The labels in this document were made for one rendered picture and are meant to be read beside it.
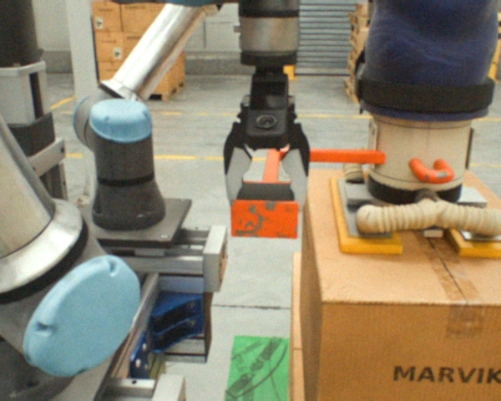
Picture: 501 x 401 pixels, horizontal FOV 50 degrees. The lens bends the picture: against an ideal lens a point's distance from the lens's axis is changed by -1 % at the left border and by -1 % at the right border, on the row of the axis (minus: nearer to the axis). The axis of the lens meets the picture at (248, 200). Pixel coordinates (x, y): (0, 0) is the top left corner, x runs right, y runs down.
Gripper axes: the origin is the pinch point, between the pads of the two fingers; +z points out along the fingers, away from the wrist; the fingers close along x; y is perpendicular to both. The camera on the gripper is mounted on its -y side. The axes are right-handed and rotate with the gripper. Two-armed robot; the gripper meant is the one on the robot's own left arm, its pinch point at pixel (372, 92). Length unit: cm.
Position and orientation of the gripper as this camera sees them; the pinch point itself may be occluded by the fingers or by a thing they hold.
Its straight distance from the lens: 161.1
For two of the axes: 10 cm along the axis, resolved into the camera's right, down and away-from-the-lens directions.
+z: -0.1, 9.3, 3.6
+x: 10.0, 0.4, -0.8
